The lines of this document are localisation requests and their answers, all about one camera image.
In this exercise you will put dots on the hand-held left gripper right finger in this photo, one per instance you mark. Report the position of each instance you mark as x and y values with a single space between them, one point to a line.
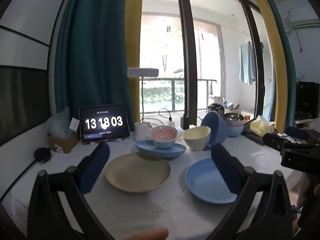
225 170

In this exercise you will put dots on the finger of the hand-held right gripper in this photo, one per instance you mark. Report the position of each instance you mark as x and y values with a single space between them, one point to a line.
271 139

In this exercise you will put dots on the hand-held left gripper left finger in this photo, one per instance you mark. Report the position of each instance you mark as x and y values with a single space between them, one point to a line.
96 165

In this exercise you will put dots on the blue plate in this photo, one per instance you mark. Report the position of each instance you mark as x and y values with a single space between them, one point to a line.
205 180
150 151

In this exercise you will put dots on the beige plate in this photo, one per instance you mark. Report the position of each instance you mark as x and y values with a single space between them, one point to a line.
135 173

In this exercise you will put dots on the cream bowl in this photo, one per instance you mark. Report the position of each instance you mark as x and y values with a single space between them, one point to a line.
196 142

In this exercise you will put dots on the pink dotted bowl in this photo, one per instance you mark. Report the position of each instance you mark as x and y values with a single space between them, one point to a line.
163 133

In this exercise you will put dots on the person's left hand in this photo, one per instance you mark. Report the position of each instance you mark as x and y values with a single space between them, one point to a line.
150 234

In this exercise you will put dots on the yellow tissue pack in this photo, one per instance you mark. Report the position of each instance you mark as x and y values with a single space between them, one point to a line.
260 127

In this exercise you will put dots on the orange cup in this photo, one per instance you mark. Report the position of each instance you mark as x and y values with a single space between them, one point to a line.
246 118

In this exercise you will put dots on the light blue bowl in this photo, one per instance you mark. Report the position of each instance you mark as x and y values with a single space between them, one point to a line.
235 131

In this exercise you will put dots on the pale pink bowl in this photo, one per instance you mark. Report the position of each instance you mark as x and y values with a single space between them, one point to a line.
235 124

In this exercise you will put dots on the black tablet with clock display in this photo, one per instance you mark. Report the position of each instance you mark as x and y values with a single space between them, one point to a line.
103 122

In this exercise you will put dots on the small white box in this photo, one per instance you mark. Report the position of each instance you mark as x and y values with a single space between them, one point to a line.
74 124

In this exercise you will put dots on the clear plastic bag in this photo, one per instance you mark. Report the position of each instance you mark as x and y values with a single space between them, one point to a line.
58 126

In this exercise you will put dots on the black round disc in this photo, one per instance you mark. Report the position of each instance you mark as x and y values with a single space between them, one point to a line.
42 154

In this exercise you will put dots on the black monitor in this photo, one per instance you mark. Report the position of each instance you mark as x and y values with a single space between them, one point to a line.
307 97

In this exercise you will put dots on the white power strip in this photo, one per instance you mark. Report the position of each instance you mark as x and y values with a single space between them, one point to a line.
179 130

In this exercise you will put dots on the black charger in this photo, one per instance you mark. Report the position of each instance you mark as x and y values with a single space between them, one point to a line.
184 123

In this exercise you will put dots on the stainless steel thermos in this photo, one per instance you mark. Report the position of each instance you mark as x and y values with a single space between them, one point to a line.
215 108

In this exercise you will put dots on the teal curtain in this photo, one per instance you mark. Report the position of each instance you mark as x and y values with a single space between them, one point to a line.
290 80
92 42

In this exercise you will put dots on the white textured tablecloth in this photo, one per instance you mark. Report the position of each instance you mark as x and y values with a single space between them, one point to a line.
155 212

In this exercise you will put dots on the hanging light blue shirt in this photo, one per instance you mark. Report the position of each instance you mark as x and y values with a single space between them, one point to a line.
246 62

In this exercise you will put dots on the yellow curtain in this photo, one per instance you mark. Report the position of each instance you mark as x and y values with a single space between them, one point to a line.
272 55
132 30

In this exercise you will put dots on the white desk lamp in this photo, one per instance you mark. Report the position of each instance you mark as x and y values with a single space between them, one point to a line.
142 72

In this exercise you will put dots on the white air conditioner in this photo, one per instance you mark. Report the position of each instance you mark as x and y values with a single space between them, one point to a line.
302 20

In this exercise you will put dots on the dark sliding door frame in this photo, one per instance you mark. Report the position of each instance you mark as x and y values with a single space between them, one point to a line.
186 55

